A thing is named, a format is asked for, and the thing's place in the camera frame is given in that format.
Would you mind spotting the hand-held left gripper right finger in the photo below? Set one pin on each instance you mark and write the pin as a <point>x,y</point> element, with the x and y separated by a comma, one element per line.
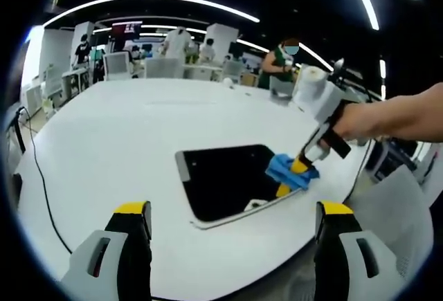
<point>349,263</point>

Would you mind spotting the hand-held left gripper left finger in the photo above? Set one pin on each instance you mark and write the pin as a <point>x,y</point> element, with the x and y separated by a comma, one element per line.
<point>114,263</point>

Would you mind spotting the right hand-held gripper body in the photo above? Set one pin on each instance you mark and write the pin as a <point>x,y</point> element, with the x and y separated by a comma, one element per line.
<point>316,90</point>

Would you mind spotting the blue cleaning cloth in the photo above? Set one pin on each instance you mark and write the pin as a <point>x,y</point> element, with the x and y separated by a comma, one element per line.
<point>280,171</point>

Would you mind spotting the black rounded rectangular mirror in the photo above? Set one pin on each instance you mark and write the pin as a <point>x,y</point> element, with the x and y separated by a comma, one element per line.
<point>225,180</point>

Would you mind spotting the person's right hand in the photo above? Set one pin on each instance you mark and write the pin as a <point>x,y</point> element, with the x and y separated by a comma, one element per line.
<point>349,121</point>

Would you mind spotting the grey box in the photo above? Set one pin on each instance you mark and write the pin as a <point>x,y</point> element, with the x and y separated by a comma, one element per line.
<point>282,88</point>

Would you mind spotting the grey mesh chair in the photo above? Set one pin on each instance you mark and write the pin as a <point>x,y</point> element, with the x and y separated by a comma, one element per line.
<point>398,218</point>

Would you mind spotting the dark storage bin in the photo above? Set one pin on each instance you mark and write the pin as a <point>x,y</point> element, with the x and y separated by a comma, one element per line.
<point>394,159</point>

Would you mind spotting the small white round object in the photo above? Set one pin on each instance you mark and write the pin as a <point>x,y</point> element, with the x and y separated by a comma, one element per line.
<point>229,81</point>

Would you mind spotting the white office chair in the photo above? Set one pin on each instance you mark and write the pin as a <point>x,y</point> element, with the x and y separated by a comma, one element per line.
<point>117,64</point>
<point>164,67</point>

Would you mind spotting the long curved ceiling light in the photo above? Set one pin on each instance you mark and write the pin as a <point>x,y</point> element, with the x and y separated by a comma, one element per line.
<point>149,0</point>

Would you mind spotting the red wall screen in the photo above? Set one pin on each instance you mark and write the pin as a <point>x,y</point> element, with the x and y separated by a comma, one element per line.
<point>126,28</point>

